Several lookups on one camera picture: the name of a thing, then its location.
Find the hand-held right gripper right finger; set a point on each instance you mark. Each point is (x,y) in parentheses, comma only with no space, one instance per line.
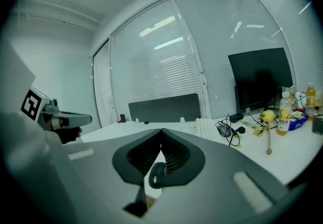
(214,187)

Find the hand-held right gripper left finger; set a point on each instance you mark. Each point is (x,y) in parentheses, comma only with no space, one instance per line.
(101,167)

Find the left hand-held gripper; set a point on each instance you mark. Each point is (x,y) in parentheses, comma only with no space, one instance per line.
(32,104)

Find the dark computer mouse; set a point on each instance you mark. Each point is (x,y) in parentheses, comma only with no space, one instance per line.
(156,175)

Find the black computer monitor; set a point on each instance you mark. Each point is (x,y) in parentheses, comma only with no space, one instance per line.
(261,79)

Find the person's left hand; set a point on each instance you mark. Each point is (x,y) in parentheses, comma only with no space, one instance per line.
(66,135)

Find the small black box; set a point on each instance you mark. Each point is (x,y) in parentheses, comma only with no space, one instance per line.
(122,118)

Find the white keyboard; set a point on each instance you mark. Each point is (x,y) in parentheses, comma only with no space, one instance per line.
(204,128)

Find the small black plug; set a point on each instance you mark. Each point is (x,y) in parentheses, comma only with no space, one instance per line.
(241,130)

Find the wooden stick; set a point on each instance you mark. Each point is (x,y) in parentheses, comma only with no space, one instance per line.
(269,142)

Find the yellow wrapper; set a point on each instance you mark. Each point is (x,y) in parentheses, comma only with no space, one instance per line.
(258,131)

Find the black power adapter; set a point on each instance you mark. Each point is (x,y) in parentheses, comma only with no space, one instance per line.
(236,117)

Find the grey desk divider panel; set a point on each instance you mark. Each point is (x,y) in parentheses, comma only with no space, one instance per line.
(164,108)

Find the yellow lemon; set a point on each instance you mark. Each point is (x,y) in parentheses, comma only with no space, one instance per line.
(268,116)

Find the clear bottle yellow drink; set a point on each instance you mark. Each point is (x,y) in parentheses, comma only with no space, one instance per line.
(283,117)

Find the blue snack bag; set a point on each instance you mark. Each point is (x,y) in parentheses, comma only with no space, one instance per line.
(299,120)

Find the colourful drink carton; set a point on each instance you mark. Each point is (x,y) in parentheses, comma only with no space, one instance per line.
(292,97)

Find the dark phone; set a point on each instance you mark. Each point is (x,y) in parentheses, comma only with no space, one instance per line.
(318,125)

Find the orange drink bottle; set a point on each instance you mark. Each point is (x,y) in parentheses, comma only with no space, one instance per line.
(311,99)

